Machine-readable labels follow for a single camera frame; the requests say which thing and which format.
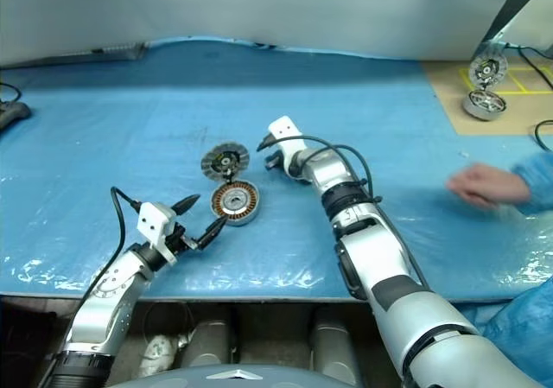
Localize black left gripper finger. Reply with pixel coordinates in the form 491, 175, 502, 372
170, 194, 202, 217
195, 219, 227, 251

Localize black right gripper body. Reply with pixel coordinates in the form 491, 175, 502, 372
270, 138, 286, 169

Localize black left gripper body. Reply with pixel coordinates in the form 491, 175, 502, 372
165, 222, 201, 255

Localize grey motor housing with stator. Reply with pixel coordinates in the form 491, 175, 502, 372
210, 181, 262, 228

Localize round hinged motor lid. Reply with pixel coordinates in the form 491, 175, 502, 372
200, 143, 251, 184
468, 50, 509, 91

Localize grey motor housing with rotor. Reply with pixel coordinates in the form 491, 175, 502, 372
463, 89, 507, 122

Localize person's bare hand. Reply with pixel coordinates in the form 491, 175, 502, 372
444, 162, 532, 210

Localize blue plastic table sheet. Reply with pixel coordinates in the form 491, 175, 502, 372
0, 33, 553, 305

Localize grey rounded cylinder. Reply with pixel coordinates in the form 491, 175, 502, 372
308, 308, 362, 385
181, 314, 237, 367

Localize white crumpled cloth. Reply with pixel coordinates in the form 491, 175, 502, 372
140, 334, 178, 374

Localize grey robot torso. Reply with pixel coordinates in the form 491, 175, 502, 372
107, 364, 364, 388

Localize brown board with yellow tape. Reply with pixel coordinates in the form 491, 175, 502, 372
421, 57, 553, 137

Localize black handheld controller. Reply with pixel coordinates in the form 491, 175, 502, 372
0, 100, 32, 132

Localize black slanted stand leg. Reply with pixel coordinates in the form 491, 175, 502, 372
486, 0, 537, 43

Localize blue protective gown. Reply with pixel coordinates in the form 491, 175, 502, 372
457, 270, 553, 376

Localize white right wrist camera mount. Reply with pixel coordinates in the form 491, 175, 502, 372
267, 115, 308, 175

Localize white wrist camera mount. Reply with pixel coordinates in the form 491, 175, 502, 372
137, 202, 179, 265
267, 115, 308, 175

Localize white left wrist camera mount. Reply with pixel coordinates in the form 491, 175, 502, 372
137, 202, 179, 265

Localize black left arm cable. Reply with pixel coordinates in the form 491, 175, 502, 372
81, 186, 143, 298

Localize black controller cable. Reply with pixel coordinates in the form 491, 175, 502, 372
0, 81, 22, 104

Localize looped black cable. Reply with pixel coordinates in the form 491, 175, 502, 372
533, 119, 553, 151

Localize thin black cable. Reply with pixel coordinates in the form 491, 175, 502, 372
503, 41, 553, 91

